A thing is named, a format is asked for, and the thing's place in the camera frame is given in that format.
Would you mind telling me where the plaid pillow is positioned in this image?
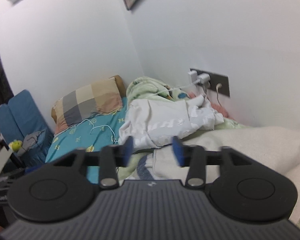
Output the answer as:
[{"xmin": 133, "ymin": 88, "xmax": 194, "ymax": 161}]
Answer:
[{"xmin": 51, "ymin": 75, "xmax": 126, "ymax": 134}]

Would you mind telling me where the cream blanket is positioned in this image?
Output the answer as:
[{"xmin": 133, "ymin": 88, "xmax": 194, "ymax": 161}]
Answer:
[{"xmin": 152, "ymin": 125, "xmax": 300, "ymax": 227}]

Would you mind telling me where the yellow green plush toy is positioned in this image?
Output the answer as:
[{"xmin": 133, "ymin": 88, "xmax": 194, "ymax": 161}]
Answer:
[{"xmin": 8, "ymin": 140, "xmax": 23, "ymax": 152}]

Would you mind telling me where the blue covered chair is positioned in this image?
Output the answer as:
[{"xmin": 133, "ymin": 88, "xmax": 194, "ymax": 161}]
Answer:
[{"xmin": 0, "ymin": 90, "xmax": 53, "ymax": 167}]

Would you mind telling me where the teal patterned bed sheet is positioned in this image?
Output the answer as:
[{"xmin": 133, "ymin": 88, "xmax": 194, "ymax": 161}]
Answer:
[{"xmin": 45, "ymin": 97, "xmax": 128, "ymax": 184}]

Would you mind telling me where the white jacket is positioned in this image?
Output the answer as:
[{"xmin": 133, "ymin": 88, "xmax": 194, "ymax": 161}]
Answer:
[{"xmin": 119, "ymin": 95, "xmax": 224, "ymax": 150}]

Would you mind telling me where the grey cloth on chair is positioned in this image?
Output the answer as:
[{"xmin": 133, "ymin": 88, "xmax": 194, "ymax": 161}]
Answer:
[{"xmin": 17, "ymin": 130, "xmax": 45, "ymax": 157}]

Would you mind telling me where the dark desk with shelf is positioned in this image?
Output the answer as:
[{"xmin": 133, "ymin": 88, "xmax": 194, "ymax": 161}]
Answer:
[{"xmin": 0, "ymin": 133, "xmax": 25, "ymax": 228}]

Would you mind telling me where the white charging cable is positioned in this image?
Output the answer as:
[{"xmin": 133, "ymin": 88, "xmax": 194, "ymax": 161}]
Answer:
[{"xmin": 69, "ymin": 115, "xmax": 118, "ymax": 144}]

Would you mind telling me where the wall power outlet plate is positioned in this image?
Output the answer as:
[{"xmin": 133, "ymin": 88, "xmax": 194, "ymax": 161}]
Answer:
[{"xmin": 190, "ymin": 68, "xmax": 230, "ymax": 98}]

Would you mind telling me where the white charger plug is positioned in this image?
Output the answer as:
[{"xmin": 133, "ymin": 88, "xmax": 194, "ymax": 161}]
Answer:
[{"xmin": 188, "ymin": 70, "xmax": 211, "ymax": 85}]

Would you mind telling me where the light green fleece blanket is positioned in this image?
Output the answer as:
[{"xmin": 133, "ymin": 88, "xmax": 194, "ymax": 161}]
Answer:
[{"xmin": 119, "ymin": 77, "xmax": 245, "ymax": 181}]

